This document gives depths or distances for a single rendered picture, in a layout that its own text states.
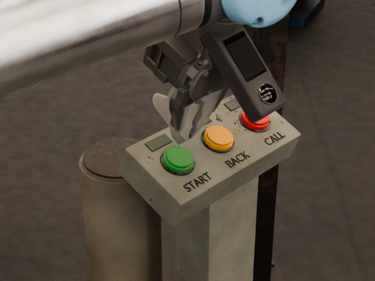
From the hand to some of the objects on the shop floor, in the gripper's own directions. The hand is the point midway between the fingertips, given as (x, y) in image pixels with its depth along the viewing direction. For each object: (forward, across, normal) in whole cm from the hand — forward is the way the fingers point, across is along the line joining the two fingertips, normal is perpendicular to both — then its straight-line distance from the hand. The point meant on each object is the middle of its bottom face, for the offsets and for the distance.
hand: (186, 139), depth 101 cm
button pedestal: (+61, -7, +20) cm, 64 cm away
